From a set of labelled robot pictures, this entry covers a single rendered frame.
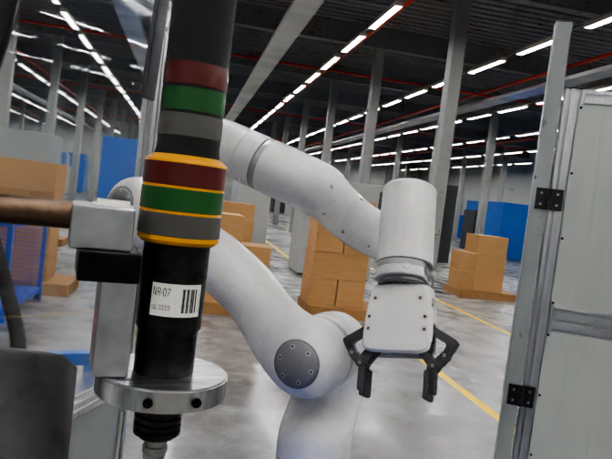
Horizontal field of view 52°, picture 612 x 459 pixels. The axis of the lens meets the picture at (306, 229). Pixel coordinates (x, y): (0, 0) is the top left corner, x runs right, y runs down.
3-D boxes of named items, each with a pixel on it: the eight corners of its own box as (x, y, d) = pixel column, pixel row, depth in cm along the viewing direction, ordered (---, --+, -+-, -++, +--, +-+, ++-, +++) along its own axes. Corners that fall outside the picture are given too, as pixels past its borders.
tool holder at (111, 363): (51, 417, 29) (73, 205, 29) (53, 371, 36) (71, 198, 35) (239, 414, 32) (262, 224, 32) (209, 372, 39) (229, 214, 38)
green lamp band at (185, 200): (144, 209, 31) (147, 184, 31) (135, 204, 35) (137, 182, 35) (230, 218, 33) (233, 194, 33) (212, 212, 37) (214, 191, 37)
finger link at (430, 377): (453, 354, 89) (451, 403, 86) (430, 353, 90) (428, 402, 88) (447, 350, 86) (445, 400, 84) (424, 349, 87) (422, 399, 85)
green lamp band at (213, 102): (165, 107, 31) (168, 81, 31) (155, 111, 35) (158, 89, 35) (230, 117, 33) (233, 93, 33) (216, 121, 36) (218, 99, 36)
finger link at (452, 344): (461, 323, 89) (457, 362, 87) (408, 319, 92) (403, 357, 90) (459, 321, 88) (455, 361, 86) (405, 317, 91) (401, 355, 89)
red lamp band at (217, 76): (168, 80, 31) (170, 55, 31) (158, 87, 35) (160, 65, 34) (233, 92, 33) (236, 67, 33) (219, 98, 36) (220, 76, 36)
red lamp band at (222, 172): (147, 182, 31) (149, 158, 31) (137, 180, 35) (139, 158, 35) (233, 193, 33) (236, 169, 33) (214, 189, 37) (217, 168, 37)
